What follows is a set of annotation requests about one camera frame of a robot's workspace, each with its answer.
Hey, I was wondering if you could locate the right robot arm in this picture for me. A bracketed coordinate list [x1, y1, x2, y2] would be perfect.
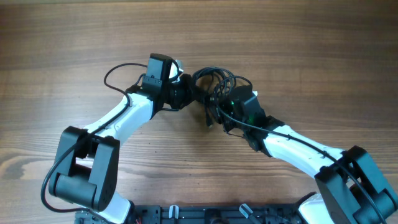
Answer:
[214, 85, 397, 223]

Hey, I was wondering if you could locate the black cable round plug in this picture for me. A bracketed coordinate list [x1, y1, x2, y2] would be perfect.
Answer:
[192, 66, 237, 105]

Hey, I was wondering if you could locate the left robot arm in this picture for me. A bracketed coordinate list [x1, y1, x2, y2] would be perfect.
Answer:
[40, 74, 201, 223]

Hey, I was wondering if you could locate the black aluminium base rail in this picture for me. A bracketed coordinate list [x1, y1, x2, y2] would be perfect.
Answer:
[74, 203, 312, 224]

